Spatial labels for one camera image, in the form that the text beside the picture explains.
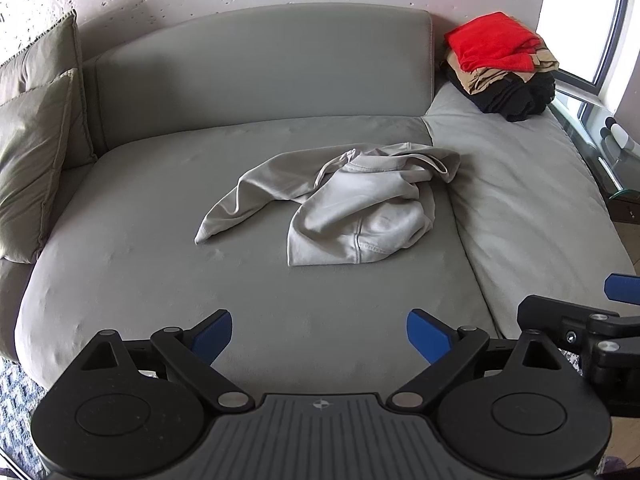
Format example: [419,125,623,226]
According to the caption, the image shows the white sheet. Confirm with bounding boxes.
[194,143,462,267]

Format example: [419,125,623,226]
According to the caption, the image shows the blue patterned rug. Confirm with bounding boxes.
[0,355,58,480]

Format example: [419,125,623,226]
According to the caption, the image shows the red folded garment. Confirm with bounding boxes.
[444,11,543,73]

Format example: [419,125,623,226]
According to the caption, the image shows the window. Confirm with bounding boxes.
[537,0,640,106]

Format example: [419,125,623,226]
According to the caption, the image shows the grey sofa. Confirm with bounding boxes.
[0,4,638,391]

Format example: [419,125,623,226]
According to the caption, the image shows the tan folded garment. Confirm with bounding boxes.
[442,47,560,97]

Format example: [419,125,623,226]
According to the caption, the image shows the white handheld device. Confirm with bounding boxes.
[600,117,640,153]

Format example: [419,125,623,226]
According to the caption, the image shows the black folded garment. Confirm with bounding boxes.
[446,66,557,123]

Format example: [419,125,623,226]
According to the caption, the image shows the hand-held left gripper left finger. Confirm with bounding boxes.
[80,309,256,411]

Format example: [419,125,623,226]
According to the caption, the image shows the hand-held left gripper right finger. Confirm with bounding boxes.
[387,309,563,410]

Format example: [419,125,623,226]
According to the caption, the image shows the glass side table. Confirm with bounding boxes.
[550,85,640,223]

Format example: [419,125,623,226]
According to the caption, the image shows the olive throw pillow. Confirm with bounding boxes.
[0,69,81,265]
[0,10,98,171]

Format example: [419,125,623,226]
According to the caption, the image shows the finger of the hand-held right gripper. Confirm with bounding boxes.
[604,273,640,303]
[517,296,640,366]

